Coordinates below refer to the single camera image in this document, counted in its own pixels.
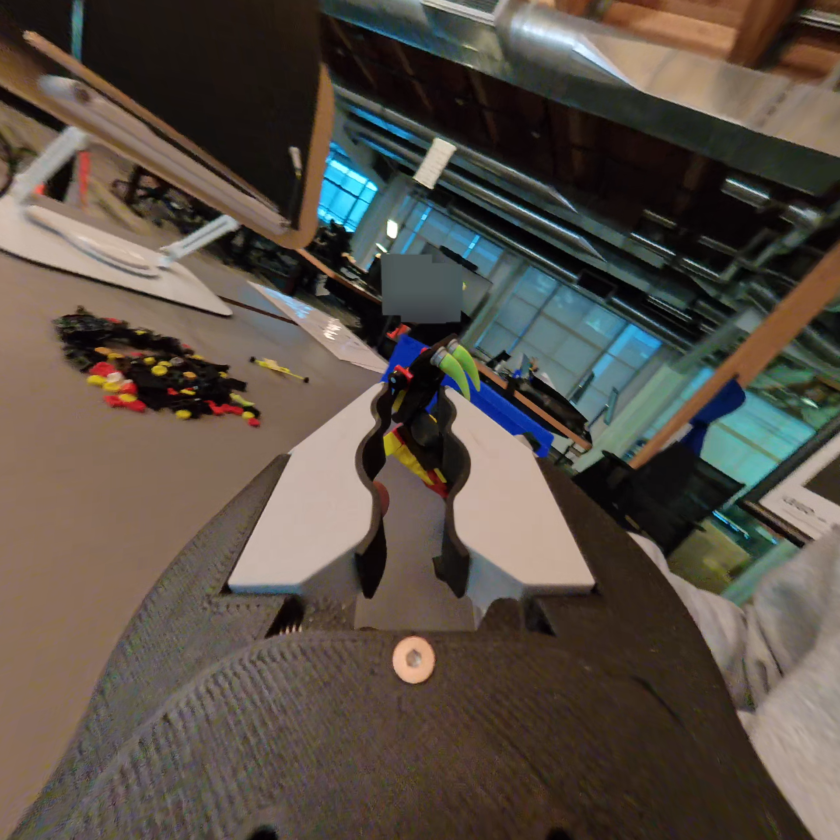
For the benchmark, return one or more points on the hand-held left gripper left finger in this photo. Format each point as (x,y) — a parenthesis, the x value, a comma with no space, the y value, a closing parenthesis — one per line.
(308,505)

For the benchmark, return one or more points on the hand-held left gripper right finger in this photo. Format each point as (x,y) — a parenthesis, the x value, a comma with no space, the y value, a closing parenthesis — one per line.
(518,518)

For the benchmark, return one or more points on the black red yellow lego model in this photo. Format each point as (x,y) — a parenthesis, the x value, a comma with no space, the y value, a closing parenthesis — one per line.
(420,400)

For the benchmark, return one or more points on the yellow lego axle piece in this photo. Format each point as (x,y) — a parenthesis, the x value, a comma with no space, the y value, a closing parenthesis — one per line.
(279,367)

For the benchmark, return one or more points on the pile of loose lego pieces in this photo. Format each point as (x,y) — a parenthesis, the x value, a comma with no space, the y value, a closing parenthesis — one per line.
(151,377)

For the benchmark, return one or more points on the blue plastic bin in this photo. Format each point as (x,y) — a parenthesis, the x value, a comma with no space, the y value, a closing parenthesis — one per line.
(505,413)

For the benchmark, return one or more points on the white instruction booklet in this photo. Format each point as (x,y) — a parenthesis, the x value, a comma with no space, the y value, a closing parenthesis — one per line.
(328,331)

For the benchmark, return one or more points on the blue cloth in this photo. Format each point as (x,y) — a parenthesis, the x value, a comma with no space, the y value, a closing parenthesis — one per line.
(718,407)

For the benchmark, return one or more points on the hanging white tag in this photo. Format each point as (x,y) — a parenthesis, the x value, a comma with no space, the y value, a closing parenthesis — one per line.
(434,162)

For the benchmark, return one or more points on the wooden post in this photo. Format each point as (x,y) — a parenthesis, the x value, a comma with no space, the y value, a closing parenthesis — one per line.
(741,358)

